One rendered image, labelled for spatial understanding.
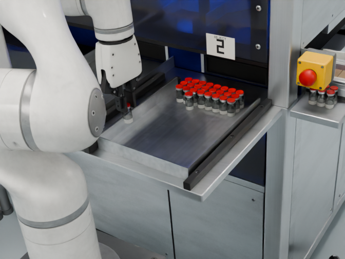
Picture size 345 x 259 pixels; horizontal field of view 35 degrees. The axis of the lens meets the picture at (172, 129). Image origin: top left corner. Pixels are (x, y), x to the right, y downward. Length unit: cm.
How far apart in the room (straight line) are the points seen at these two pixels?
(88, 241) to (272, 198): 81
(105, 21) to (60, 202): 44
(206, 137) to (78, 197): 53
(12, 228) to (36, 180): 170
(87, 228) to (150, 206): 106
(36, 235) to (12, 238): 160
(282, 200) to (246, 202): 13
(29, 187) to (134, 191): 115
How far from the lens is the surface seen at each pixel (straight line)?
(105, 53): 116
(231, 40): 142
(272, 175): 157
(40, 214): 86
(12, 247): 246
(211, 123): 137
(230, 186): 168
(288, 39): 135
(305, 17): 141
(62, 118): 74
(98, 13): 114
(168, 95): 151
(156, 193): 191
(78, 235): 91
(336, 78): 148
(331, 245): 232
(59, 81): 74
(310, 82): 133
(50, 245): 91
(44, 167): 86
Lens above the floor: 162
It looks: 33 degrees down
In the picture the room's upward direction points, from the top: 5 degrees counter-clockwise
